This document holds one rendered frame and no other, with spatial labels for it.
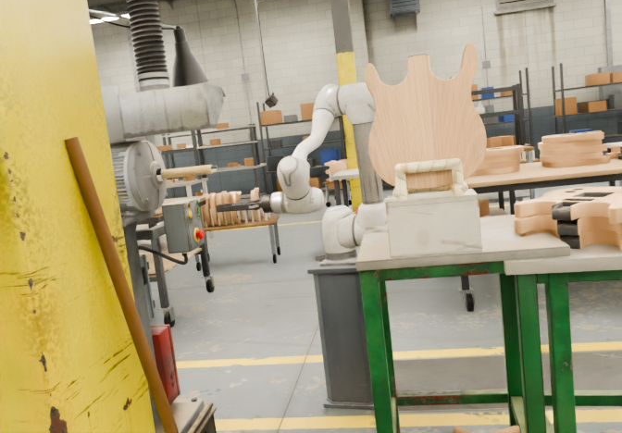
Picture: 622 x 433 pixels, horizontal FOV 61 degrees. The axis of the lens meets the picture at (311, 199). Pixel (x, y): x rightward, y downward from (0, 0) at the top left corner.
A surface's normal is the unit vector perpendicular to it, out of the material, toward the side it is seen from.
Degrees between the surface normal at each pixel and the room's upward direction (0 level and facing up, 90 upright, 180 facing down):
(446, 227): 90
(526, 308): 90
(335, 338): 90
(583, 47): 90
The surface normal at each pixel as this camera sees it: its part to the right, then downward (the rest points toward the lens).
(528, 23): -0.15, 0.14
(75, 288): 0.98, -0.09
